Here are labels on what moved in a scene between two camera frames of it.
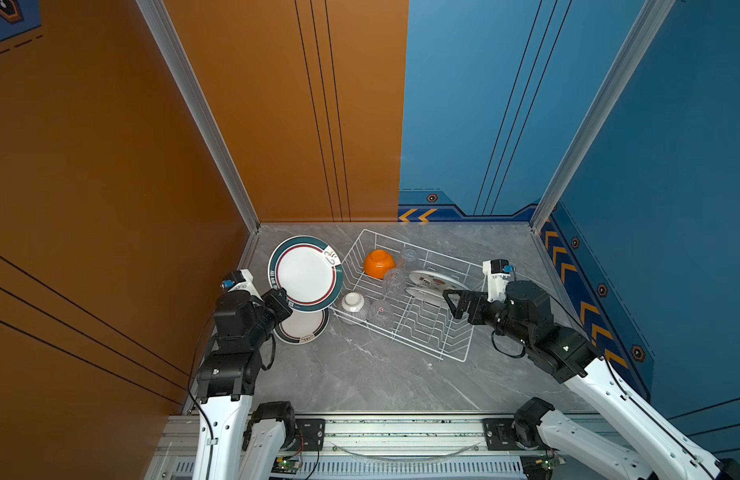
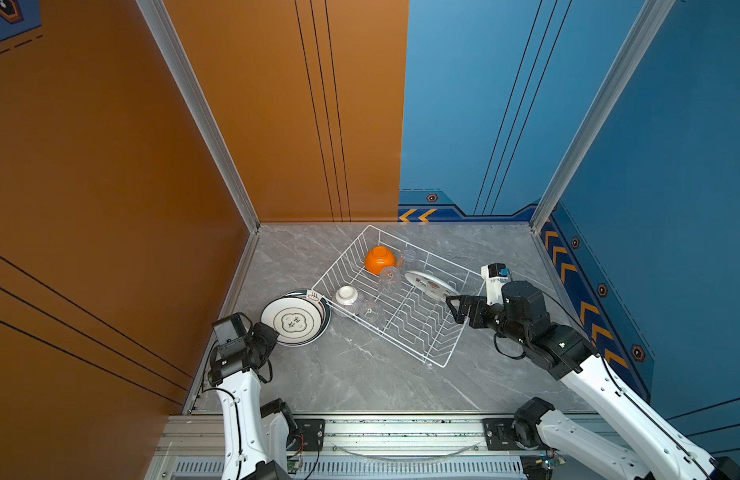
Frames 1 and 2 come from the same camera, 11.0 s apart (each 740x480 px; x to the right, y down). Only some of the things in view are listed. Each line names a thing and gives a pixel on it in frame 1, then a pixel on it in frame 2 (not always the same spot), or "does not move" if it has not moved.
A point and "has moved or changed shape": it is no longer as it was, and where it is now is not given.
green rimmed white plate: [310, 269] → [314, 297]
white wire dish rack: [398, 287] has moved or changed shape
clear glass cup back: [410, 259] does not move
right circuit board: [540, 466] does not move
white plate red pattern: [435, 280] has moved or changed shape
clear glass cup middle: [394, 283] does not move
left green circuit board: [287, 465] does not move
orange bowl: [378, 262] does not move
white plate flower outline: [427, 298] → [295, 320]
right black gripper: [478, 299] does not move
